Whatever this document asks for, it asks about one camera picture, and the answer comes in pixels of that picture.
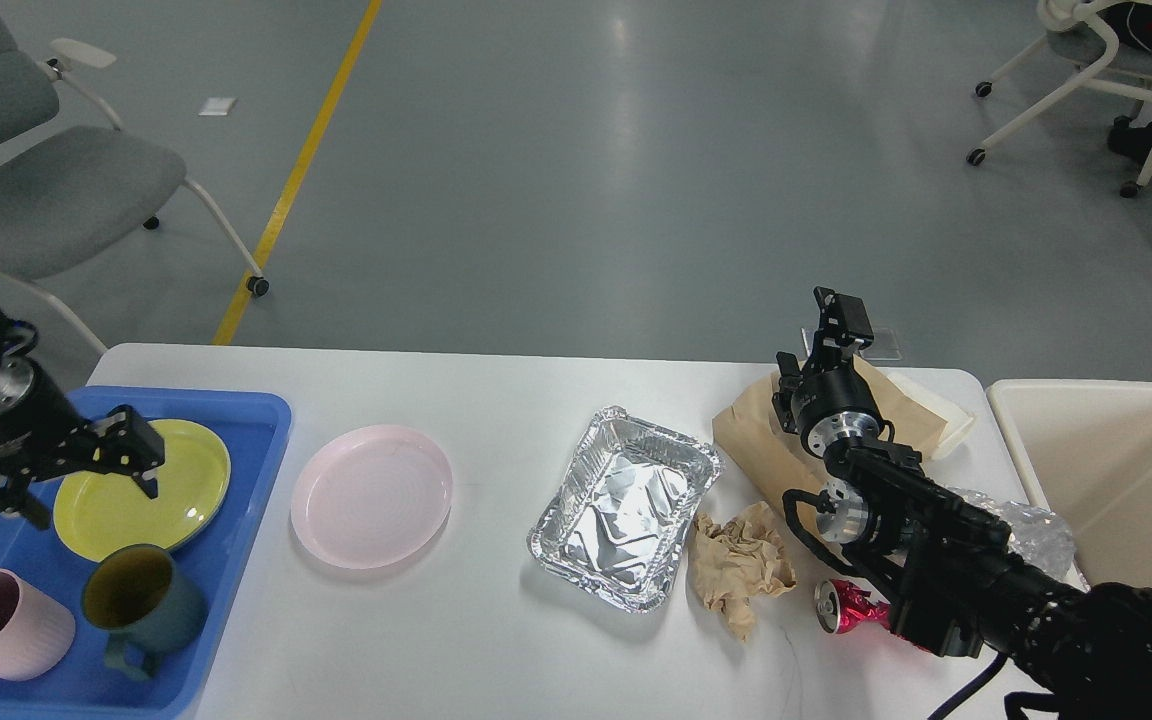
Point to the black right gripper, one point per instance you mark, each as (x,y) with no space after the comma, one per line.
(831,395)

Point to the white paper scrap on floor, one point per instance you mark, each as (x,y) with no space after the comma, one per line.
(217,106)

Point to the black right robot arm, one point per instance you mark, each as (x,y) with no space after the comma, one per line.
(951,582)

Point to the white foam container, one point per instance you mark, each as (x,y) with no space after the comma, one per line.
(958,423)

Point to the pink plate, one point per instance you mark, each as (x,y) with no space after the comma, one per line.
(372,497)

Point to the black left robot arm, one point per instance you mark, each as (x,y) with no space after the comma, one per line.
(43,437)

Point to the crumpled brown paper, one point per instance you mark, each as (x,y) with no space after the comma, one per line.
(738,560)

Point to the clear floor socket cover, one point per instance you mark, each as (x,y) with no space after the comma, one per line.
(884,349)

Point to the dark green mug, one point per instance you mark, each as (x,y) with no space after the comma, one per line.
(146,604)

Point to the beige plastic bin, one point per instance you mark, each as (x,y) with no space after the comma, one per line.
(1083,449)

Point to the yellow plate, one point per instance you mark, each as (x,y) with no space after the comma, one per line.
(98,514)

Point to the grey office chair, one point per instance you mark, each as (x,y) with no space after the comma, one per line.
(74,194)

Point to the aluminium foil tray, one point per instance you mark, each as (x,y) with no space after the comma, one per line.
(617,525)

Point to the crumpled foil and plastic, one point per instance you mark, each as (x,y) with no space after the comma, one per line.
(1041,536)

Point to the brown paper bag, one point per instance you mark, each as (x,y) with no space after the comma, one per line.
(774,461)

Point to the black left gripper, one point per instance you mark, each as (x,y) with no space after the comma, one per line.
(42,437)

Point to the crushed red can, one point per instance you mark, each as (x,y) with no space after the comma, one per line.
(841,607)

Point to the white wheeled chair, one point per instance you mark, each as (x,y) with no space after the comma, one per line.
(1075,31)

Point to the blue plastic tray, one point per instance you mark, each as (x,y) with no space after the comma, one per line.
(254,426)

